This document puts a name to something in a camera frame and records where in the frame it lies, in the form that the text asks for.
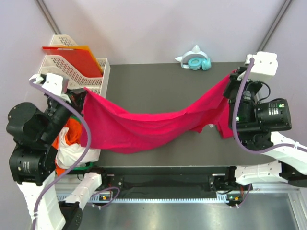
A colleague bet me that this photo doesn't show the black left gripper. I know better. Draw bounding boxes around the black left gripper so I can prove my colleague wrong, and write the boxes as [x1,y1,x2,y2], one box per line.
[39,86,88,141]

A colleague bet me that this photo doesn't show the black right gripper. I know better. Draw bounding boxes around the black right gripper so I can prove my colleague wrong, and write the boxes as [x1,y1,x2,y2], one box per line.
[223,67,265,131]

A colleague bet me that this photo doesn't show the pink t shirt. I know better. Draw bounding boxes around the pink t shirt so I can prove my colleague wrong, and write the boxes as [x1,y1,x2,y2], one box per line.
[83,76,233,154]

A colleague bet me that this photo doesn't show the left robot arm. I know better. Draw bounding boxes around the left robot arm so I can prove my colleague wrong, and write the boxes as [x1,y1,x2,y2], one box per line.
[6,90,109,230]

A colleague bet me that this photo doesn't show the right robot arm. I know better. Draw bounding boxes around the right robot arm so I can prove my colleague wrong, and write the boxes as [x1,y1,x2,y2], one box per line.
[224,67,307,190]

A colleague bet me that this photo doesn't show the orange t shirt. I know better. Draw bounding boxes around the orange t shirt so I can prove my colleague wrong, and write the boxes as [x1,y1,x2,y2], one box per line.
[52,118,82,176]

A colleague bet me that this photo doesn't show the white t shirt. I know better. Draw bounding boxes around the white t shirt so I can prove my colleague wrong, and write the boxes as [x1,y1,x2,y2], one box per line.
[56,127,100,169]

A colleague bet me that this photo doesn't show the white file organizer rack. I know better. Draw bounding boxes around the white file organizer rack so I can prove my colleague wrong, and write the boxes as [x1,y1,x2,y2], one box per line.
[38,34,111,97]

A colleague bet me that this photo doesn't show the red orange folder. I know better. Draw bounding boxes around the red orange folder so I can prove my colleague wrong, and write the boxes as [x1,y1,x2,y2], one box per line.
[42,46,103,78]

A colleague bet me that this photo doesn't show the green plastic bin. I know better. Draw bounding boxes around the green plastic bin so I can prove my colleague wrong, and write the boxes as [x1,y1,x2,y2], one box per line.
[69,116,95,171]

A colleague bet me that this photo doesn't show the teal cat ear headphones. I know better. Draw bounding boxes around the teal cat ear headphones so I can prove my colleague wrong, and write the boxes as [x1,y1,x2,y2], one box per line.
[175,45,212,71]

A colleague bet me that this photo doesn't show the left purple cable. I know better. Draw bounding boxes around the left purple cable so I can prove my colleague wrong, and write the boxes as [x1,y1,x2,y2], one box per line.
[29,79,120,230]

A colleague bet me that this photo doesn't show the purple cable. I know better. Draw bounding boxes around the purple cable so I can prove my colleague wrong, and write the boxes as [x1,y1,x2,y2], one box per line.
[29,79,120,230]
[231,57,298,208]

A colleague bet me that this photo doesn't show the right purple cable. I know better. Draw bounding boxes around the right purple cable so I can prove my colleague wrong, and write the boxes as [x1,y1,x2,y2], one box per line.
[231,57,298,208]

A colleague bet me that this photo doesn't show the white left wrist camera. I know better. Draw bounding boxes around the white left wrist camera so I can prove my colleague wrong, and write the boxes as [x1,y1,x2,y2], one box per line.
[29,73,69,96]

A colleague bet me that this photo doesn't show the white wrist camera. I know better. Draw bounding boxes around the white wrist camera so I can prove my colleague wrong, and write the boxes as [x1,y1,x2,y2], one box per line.
[245,51,278,82]
[29,73,69,96]

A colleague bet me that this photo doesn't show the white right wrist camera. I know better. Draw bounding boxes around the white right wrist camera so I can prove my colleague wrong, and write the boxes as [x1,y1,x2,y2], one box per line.
[245,51,278,82]

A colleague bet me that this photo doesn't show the grey cable duct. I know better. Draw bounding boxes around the grey cable duct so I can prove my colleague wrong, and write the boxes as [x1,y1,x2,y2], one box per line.
[56,191,240,204]

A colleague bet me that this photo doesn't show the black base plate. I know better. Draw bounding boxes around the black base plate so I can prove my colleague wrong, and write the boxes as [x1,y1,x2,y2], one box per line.
[101,166,248,198]

